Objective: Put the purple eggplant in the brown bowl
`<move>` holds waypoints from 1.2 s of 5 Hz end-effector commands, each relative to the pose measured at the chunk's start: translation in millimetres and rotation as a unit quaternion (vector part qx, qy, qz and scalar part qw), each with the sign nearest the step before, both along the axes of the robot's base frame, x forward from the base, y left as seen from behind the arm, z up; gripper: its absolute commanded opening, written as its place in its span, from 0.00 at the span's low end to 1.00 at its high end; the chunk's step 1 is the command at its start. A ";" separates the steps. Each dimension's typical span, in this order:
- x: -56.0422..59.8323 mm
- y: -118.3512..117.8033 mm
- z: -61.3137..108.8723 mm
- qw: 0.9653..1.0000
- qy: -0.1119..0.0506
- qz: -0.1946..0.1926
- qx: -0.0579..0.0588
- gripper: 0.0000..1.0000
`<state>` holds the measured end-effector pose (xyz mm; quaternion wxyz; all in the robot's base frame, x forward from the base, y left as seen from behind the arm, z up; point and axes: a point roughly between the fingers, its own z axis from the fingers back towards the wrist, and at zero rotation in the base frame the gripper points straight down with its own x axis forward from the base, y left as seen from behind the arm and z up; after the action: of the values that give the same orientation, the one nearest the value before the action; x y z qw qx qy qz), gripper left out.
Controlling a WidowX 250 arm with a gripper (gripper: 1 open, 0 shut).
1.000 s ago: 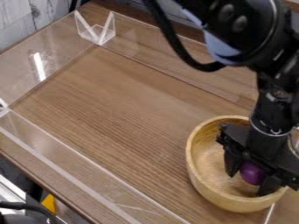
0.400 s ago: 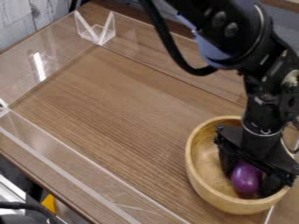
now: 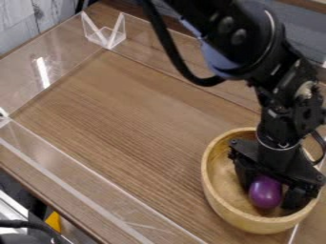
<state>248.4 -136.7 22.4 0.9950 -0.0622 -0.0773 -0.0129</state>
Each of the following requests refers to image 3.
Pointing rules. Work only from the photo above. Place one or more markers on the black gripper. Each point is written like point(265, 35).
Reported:
point(285, 164)

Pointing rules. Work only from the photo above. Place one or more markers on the purple toy eggplant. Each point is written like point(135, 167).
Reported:
point(266, 192)

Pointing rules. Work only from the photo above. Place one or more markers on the light wooden bowl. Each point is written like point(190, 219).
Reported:
point(227, 198)

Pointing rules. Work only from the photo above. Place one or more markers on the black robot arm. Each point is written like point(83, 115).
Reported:
point(245, 47)

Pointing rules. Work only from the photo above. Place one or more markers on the clear acrylic wall panel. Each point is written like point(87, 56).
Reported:
point(95, 204)

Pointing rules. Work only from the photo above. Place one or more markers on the clear acrylic corner bracket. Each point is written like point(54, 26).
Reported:
point(106, 37)

